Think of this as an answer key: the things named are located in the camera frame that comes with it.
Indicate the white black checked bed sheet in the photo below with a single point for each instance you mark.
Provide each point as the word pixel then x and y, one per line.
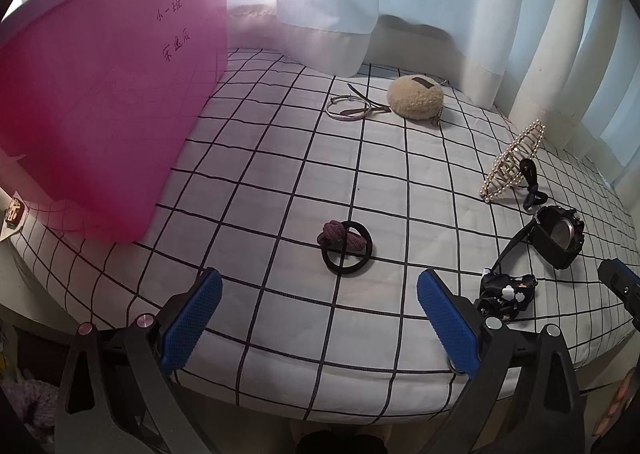
pixel 280 173

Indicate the beige plush pouch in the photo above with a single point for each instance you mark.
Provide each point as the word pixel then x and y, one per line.
pixel 415 96

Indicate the small black hair clip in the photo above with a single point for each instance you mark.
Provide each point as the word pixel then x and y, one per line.
pixel 530 184

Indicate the pearl hair claw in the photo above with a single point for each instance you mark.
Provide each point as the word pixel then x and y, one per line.
pixel 507 163

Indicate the black wrist watch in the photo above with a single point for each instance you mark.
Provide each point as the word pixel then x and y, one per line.
pixel 555 236

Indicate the small brown label tag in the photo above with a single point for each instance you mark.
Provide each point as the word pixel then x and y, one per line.
pixel 14 214

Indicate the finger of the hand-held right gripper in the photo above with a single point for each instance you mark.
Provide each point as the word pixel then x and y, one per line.
pixel 620 281

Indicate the person's right hand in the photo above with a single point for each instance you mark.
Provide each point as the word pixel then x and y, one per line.
pixel 622 394

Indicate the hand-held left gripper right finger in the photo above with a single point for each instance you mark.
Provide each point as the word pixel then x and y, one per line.
pixel 447 324

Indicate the black floral scrunchie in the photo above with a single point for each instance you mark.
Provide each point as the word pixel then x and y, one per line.
pixel 505 291

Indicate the purple fuzzy cloth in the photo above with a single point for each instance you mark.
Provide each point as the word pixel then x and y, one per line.
pixel 30 401

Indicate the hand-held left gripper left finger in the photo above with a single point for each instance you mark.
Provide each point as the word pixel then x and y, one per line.
pixel 196 316

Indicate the silver bangle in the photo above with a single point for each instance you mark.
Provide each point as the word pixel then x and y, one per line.
pixel 336 114

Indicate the pink plastic storage bin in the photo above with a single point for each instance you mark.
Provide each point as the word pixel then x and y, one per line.
pixel 100 108

